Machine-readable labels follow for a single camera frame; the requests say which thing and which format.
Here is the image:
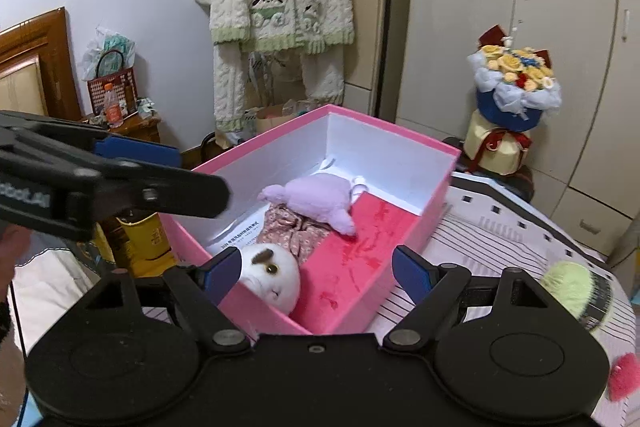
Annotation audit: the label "pink floral cloth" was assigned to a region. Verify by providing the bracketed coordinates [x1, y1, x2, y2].
[256, 204, 331, 268]

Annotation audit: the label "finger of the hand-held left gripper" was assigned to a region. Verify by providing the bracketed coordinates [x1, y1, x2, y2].
[65, 157, 232, 222]
[30, 117, 182, 168]

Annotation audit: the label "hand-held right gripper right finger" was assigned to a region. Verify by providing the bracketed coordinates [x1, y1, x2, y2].
[380, 244, 551, 355]

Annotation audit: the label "white cloth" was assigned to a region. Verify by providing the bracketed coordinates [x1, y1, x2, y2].
[10, 244, 118, 348]

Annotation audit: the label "yellow bag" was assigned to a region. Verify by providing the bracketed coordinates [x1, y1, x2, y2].
[92, 212, 178, 278]

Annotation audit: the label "green yarn ball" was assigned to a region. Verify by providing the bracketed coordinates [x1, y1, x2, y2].
[541, 259, 628, 333]

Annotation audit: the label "blue flower bouquet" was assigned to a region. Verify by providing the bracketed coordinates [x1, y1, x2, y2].
[466, 25, 562, 132]

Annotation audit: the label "wooden nightstand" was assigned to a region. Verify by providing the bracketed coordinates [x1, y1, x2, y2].
[82, 112, 163, 145]

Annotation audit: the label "pink cardboard box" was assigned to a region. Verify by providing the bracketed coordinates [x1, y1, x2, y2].
[159, 104, 462, 337]

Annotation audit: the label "yellow gift box red ribbon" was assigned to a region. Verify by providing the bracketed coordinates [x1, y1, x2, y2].
[462, 112, 532, 178]

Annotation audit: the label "white plush dog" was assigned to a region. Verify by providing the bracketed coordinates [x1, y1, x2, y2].
[236, 243, 302, 315]

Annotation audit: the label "white printed paper sheet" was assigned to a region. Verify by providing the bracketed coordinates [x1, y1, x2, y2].
[207, 207, 273, 258]

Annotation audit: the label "red plaid bag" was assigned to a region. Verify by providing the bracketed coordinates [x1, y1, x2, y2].
[87, 49, 138, 122]

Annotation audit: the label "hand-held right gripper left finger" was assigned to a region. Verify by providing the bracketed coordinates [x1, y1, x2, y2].
[80, 247, 251, 355]

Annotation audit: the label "orange drink bottle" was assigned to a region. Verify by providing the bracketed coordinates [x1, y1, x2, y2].
[103, 82, 124, 128]

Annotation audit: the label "brown paper bag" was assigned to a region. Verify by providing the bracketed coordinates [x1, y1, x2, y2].
[255, 104, 306, 135]

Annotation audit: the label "lilac plush toy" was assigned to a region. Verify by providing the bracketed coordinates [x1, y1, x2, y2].
[257, 173, 368, 236]

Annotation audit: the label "wooden headboard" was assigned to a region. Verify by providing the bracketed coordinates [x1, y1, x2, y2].
[0, 6, 83, 122]

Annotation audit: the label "cream pajama pants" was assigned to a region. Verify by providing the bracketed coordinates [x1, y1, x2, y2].
[212, 42, 347, 135]

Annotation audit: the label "white plastic bag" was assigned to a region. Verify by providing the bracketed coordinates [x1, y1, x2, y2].
[80, 26, 137, 80]

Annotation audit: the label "pink pompom plush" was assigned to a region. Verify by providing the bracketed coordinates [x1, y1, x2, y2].
[607, 352, 638, 403]

